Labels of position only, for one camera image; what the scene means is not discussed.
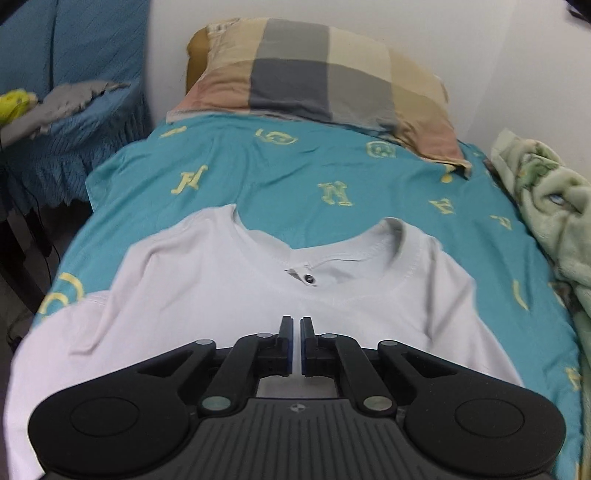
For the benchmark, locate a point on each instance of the grey cloth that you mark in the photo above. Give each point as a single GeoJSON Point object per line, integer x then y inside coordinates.
{"type": "Point", "coordinates": [64, 104]}

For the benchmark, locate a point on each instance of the blue covered sofa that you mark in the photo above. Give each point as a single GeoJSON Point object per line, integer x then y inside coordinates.
{"type": "Point", "coordinates": [83, 50]}

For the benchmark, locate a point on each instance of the brown cushion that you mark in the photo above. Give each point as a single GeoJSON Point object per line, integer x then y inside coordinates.
{"type": "Point", "coordinates": [196, 60]}

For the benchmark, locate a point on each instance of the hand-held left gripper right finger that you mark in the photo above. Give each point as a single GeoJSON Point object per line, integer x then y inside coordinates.
{"type": "Point", "coordinates": [304, 347]}

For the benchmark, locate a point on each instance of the teal bed sheet yellow letters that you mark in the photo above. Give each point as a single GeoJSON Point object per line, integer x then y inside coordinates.
{"type": "Point", "coordinates": [295, 184]}

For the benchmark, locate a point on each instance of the green fleece blanket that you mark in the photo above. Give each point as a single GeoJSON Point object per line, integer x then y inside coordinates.
{"type": "Point", "coordinates": [558, 217]}

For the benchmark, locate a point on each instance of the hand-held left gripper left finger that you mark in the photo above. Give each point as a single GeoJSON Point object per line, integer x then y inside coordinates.
{"type": "Point", "coordinates": [288, 347]}

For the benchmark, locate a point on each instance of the yellow cloth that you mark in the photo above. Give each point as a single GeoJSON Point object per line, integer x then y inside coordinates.
{"type": "Point", "coordinates": [14, 104]}

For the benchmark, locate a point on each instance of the white t-shirt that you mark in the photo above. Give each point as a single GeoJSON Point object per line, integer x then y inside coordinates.
{"type": "Point", "coordinates": [184, 295]}

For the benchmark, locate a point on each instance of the plaid pillow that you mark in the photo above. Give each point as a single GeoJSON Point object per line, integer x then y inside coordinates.
{"type": "Point", "coordinates": [323, 74]}

